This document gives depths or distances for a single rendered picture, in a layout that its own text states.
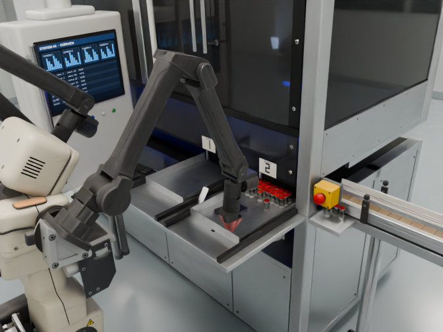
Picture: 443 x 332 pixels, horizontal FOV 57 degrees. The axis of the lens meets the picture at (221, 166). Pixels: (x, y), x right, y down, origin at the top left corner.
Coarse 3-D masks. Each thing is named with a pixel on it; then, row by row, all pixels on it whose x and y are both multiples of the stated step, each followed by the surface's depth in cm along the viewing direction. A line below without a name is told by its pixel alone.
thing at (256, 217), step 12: (204, 204) 156; (216, 204) 159; (252, 204) 158; (288, 204) 157; (192, 216) 152; (204, 216) 146; (216, 216) 152; (252, 216) 151; (264, 216) 151; (276, 216) 146; (216, 228) 143; (240, 228) 145; (252, 228) 139; (240, 240) 135
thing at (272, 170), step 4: (260, 160) 157; (264, 160) 155; (260, 164) 158; (264, 164) 156; (272, 164) 153; (260, 168) 158; (264, 168) 157; (272, 168) 154; (264, 172) 158; (272, 172) 154; (272, 176) 155
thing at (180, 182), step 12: (204, 156) 197; (168, 168) 183; (180, 168) 188; (192, 168) 188; (204, 168) 188; (216, 168) 188; (156, 180) 179; (168, 180) 178; (180, 180) 178; (192, 180) 178; (204, 180) 177; (216, 180) 170; (168, 192) 166; (180, 192) 169; (192, 192) 162
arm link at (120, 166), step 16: (160, 64) 97; (176, 64) 96; (192, 64) 99; (160, 80) 96; (176, 80) 98; (144, 96) 97; (160, 96) 97; (144, 112) 96; (160, 112) 99; (128, 128) 97; (144, 128) 97; (128, 144) 96; (144, 144) 99; (112, 160) 97; (128, 160) 97; (112, 176) 95; (128, 176) 98; (112, 192) 94; (128, 192) 97; (112, 208) 96
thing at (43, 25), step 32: (0, 32) 161; (32, 32) 157; (64, 32) 167; (96, 32) 178; (64, 64) 170; (96, 64) 182; (32, 96) 165; (96, 96) 187; (128, 96) 201; (96, 160) 196; (64, 192) 187
